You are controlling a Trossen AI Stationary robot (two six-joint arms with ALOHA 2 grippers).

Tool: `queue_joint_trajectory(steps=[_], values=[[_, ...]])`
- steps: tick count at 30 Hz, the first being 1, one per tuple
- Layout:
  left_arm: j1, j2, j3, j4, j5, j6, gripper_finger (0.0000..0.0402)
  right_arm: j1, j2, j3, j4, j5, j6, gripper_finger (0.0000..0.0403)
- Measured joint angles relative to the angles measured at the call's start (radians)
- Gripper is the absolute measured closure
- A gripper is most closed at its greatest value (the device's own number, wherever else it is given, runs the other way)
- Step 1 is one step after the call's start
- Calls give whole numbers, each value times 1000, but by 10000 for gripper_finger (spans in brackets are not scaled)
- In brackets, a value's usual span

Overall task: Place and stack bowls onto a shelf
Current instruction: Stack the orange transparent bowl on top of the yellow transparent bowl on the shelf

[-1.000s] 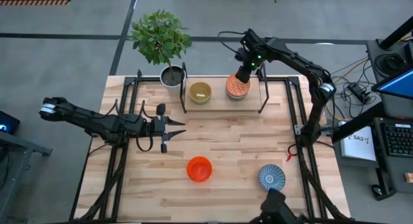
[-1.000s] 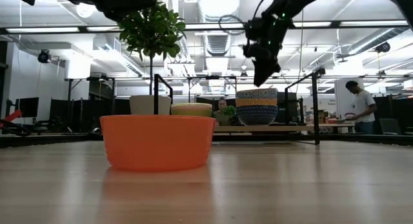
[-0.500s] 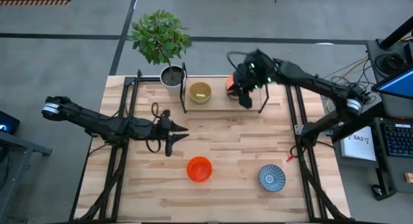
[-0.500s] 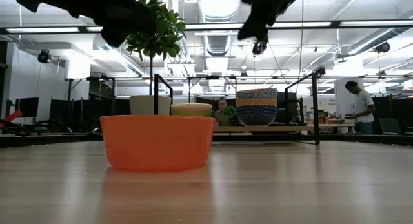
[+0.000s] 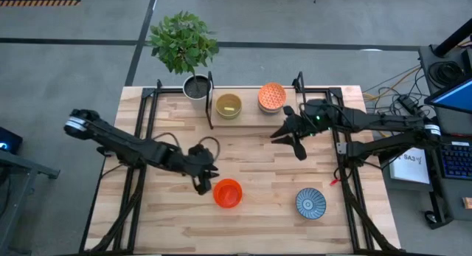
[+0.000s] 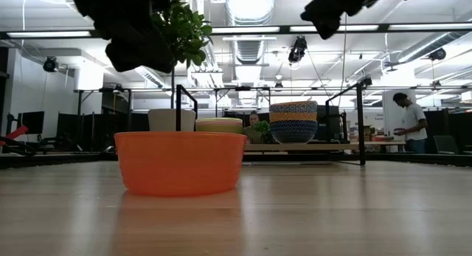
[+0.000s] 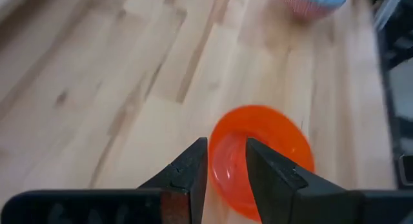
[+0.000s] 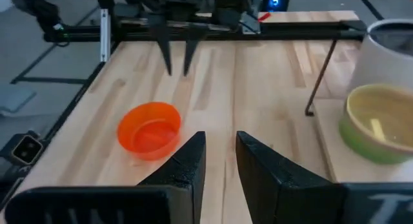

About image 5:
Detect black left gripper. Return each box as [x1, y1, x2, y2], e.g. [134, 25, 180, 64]
[186, 143, 220, 196]

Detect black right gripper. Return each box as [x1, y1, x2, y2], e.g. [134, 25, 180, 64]
[270, 99, 335, 162]

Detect orange patterned ceramic bowl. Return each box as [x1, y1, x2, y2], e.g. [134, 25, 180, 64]
[257, 82, 287, 111]

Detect yellow translucent plastic bowl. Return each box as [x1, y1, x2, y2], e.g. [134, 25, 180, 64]
[215, 93, 243, 120]

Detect red translucent plastic bowl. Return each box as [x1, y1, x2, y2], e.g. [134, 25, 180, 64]
[212, 178, 243, 209]

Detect dark blue striped ceramic bowl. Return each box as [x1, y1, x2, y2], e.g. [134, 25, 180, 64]
[295, 187, 327, 221]

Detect white plant pot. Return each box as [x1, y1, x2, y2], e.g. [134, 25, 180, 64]
[182, 74, 213, 101]

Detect black power strip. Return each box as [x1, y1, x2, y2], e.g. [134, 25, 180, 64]
[397, 94, 425, 119]

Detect white paper sheet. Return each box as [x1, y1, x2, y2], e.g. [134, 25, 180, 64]
[389, 147, 431, 186]

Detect green leafy plant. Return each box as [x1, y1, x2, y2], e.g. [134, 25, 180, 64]
[148, 10, 221, 75]

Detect black caster wheel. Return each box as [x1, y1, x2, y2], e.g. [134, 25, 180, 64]
[423, 210, 440, 226]

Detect blue lit monitor screen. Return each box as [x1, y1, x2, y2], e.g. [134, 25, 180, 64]
[423, 77, 472, 115]

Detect black keyboard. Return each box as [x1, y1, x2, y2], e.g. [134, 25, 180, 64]
[438, 139, 472, 180]

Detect dark equipment cart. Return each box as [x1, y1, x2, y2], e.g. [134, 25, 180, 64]
[418, 44, 472, 227]

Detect grey metal stand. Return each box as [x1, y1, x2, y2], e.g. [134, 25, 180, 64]
[0, 148, 62, 255]

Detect black slanted pole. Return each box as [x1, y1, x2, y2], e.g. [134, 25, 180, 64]
[434, 18, 472, 58]

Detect black box with blue light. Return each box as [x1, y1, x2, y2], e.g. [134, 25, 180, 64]
[0, 126, 24, 156]

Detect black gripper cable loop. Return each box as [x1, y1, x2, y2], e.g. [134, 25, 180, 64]
[198, 136, 222, 162]

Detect wooden shelf with black frame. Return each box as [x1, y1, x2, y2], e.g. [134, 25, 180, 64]
[205, 70, 309, 131]

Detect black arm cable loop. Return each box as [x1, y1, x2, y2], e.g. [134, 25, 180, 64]
[152, 131, 181, 150]

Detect black metal table frame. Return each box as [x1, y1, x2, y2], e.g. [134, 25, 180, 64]
[79, 78, 403, 255]

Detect yellow floor cable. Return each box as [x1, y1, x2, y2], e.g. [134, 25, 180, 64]
[363, 66, 422, 102]

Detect coiled black cable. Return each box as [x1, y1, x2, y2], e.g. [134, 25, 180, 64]
[427, 60, 466, 88]

